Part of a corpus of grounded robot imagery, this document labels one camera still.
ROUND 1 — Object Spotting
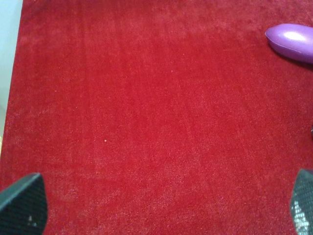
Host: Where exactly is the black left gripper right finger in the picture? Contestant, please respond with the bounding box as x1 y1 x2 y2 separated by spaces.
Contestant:
290 169 313 235

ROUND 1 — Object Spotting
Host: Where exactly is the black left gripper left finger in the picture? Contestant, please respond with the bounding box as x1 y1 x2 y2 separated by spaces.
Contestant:
0 173 48 235

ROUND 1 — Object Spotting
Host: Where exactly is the purple toy eggplant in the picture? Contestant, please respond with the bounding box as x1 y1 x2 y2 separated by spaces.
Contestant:
265 23 313 64

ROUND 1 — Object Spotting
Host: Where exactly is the red velvet tablecloth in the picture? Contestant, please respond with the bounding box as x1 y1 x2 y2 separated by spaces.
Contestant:
0 0 313 235

